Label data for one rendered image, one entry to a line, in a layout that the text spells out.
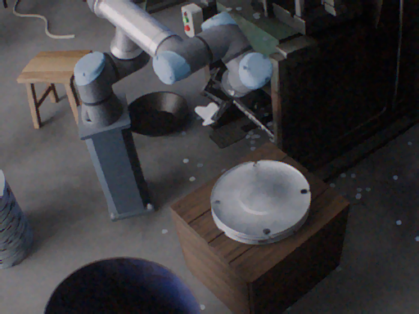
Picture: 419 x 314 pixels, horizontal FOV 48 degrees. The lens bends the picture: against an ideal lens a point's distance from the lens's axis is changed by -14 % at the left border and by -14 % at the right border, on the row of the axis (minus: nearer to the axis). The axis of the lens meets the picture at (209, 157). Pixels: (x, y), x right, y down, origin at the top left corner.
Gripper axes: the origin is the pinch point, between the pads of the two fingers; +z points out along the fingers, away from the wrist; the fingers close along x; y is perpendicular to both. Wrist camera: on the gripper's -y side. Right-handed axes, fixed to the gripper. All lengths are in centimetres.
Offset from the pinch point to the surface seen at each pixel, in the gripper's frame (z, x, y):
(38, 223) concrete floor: 82, 57, 32
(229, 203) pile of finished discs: 6.7, 22.1, -17.1
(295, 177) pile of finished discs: 4.2, 6.8, -31.6
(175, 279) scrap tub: -11, 49, -7
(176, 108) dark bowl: 97, -20, -4
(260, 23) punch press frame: 17.9, -39.5, -5.1
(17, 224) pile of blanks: 63, 60, 39
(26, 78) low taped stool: 101, 0, 70
